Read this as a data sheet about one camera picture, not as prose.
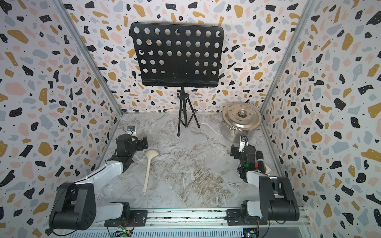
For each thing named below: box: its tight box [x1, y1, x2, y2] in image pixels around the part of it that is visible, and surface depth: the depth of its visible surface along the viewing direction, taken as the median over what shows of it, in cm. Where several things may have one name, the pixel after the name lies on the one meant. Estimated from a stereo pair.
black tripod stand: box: [176, 86, 200, 137], surface depth 99 cm
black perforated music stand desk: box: [128, 21, 225, 88], surface depth 69 cm
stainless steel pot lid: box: [221, 101, 262, 131], surface depth 99 cm
